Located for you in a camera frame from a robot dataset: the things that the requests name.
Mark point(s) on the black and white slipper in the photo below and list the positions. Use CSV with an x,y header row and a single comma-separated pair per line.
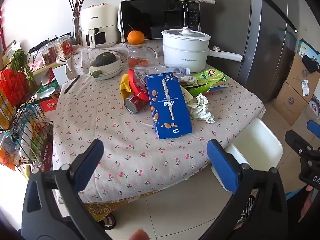
x,y
246,210

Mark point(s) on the large white tissue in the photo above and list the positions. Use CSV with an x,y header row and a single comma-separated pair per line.
x,y
201,108

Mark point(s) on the yellow patterned cloth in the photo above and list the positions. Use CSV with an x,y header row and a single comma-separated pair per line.
x,y
105,206

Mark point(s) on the white trash bin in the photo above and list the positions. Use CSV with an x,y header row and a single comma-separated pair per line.
x,y
257,145

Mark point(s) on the cardboard box with round logo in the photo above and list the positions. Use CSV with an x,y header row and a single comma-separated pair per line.
x,y
291,102

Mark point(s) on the black device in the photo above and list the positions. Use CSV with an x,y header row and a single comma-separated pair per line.
x,y
311,63

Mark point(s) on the green pumpkin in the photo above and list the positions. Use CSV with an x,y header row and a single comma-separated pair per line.
x,y
103,59

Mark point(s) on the black microwave oven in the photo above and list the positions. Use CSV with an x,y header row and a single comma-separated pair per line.
x,y
155,17

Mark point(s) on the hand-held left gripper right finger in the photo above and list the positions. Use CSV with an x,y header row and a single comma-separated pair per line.
x,y
222,166

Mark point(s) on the cherry print tablecloth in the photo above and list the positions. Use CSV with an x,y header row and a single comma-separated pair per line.
x,y
125,135

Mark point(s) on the red drink can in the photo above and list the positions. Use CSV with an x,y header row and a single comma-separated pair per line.
x,y
133,103

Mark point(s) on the green plastic wrapper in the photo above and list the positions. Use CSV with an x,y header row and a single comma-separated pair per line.
x,y
196,89

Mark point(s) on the glass jar of red fruit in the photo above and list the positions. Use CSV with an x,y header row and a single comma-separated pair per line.
x,y
52,51

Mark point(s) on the green chip bag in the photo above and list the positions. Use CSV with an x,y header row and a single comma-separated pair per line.
x,y
211,76

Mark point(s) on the white bowl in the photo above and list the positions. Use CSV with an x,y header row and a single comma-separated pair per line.
x,y
110,71

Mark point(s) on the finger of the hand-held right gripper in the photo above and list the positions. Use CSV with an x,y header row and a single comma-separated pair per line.
x,y
314,127
298,142

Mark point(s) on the orange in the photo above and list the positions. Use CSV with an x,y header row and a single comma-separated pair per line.
x,y
135,37

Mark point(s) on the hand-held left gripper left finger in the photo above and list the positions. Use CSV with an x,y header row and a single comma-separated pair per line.
x,y
88,162

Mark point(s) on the grey refrigerator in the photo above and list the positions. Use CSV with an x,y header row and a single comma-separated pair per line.
x,y
250,42

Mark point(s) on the white electric cooking pot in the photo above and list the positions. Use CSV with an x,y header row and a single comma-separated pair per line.
x,y
185,55

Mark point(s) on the green herb bunch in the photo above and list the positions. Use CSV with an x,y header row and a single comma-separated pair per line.
x,y
21,58

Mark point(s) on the blue almond print carton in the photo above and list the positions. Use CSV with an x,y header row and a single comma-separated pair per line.
x,y
170,110

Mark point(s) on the red mesh bag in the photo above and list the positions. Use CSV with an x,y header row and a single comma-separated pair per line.
x,y
12,86

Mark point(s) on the red and yellow snack packet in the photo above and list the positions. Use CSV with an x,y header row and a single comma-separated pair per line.
x,y
130,78

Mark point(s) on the clear plastic water bottle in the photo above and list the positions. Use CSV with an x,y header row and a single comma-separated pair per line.
x,y
160,70

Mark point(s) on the glass jar with small oranges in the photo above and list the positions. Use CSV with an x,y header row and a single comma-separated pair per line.
x,y
136,57

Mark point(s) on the cream air fryer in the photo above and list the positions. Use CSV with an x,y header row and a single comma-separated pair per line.
x,y
100,20

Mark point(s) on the blue and white printed box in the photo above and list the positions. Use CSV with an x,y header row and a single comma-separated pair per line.
x,y
308,47

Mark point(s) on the glass vase with dry twigs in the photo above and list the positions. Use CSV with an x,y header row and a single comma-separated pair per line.
x,y
77,27

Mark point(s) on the black pen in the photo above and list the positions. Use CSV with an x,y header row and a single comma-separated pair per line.
x,y
72,84

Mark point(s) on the cardboard box with white label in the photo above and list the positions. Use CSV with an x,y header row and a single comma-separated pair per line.
x,y
303,77

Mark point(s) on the glass jar with red label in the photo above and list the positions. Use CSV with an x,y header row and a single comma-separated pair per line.
x,y
66,47

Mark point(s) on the flattened colourful carton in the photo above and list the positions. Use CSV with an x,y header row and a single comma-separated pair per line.
x,y
220,88

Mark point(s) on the small printed sachet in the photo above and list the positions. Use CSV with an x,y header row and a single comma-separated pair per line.
x,y
188,80

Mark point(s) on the person's right forearm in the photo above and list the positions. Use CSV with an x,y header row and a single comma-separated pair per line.
x,y
305,205

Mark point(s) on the person's left hand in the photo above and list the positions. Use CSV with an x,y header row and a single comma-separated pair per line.
x,y
139,235

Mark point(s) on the brown striped slipper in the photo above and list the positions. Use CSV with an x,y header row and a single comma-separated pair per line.
x,y
109,222

